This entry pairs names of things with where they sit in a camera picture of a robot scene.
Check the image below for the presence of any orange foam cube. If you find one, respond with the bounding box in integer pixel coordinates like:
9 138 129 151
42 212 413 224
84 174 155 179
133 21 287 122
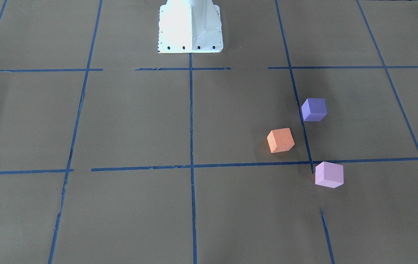
266 128 295 153

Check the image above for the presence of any dark purple foam cube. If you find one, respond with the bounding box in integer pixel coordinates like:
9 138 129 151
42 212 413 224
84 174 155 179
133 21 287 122
301 98 328 122

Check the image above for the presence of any pink foam cube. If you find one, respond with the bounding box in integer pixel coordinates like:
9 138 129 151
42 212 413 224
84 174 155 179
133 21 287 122
315 161 344 188

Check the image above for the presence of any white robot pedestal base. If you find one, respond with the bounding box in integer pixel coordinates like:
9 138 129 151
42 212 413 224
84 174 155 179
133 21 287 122
157 0 224 54

